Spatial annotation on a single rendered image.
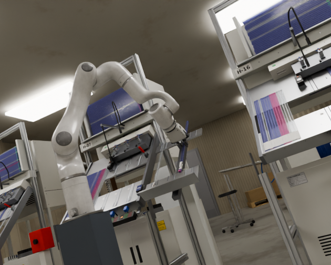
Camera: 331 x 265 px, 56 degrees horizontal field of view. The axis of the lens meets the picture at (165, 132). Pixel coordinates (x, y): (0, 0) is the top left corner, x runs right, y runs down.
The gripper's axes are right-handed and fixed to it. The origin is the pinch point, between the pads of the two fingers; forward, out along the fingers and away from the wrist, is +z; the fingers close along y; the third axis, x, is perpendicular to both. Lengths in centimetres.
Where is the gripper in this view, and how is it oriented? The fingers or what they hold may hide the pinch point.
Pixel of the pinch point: (184, 144)
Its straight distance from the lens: 183.7
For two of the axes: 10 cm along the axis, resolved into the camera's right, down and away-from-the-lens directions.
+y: -8.4, 3.8, 3.9
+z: 5.4, 6.4, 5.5
